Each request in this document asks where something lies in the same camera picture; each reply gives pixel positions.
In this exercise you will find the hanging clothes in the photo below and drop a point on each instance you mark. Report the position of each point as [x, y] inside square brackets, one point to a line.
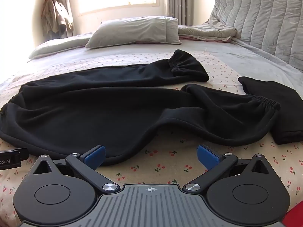
[55, 16]

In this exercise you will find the flat grey pillow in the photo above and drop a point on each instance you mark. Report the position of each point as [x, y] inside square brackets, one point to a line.
[59, 46]

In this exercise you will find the folded grey quilt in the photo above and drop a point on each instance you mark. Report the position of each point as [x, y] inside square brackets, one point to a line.
[206, 32]

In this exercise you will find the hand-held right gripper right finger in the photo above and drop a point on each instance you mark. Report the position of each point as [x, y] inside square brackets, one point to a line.
[206, 157]

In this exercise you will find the cherry print bed sheet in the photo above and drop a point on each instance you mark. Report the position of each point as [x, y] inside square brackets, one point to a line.
[170, 160]

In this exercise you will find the folded black cloth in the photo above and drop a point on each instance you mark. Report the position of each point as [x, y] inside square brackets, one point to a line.
[277, 108]

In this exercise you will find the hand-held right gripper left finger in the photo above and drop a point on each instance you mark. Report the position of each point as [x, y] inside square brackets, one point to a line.
[95, 157]

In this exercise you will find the red cloth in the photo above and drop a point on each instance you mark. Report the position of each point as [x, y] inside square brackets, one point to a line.
[295, 217]

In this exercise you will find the grey bed sheet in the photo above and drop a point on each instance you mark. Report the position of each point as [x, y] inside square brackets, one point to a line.
[248, 56]

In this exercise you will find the grey quilted headboard cover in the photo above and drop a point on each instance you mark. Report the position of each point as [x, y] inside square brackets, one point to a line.
[262, 23]

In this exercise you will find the black pants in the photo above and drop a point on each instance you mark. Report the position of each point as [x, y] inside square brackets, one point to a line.
[99, 104]

